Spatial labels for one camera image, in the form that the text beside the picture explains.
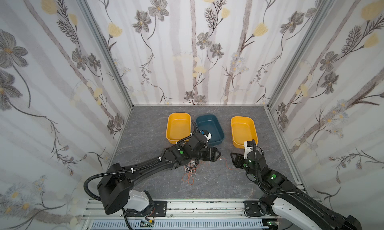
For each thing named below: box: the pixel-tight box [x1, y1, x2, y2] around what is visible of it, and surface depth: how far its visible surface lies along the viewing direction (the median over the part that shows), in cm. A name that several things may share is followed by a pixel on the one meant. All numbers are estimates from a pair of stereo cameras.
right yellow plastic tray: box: [231, 116, 259, 149], surface depth 106 cm
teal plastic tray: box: [196, 114, 225, 146], surface depth 110 cm
